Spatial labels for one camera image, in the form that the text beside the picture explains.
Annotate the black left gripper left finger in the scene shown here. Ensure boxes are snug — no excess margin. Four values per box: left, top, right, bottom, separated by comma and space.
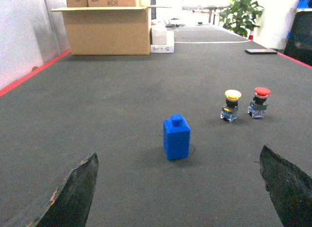
6, 152, 99, 227

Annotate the green potted plant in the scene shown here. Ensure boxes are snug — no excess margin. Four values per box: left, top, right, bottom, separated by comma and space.
220, 0, 264, 38

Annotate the red push button switch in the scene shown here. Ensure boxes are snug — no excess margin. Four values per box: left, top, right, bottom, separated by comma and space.
248, 86, 271, 119

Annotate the blue block part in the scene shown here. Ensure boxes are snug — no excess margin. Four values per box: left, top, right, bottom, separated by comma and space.
163, 113, 191, 160

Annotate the white small box stack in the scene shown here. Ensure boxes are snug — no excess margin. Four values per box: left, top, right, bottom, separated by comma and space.
150, 24, 175, 53

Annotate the small cardboard box left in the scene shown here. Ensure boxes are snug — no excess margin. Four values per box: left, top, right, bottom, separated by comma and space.
66, 0, 88, 7

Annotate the yellow push button switch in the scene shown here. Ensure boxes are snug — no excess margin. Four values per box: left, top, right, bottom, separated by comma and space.
220, 89, 242, 123

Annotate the red white traffic cone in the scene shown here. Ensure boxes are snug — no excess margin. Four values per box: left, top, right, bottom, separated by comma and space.
248, 28, 254, 41

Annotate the red conveyor side rail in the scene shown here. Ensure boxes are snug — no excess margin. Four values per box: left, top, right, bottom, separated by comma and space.
0, 49, 71, 96

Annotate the large open cardboard box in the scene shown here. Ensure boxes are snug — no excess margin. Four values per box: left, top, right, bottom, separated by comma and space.
49, 6, 171, 56

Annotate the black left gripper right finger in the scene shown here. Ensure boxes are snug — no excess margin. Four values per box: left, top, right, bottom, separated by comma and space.
259, 145, 312, 227

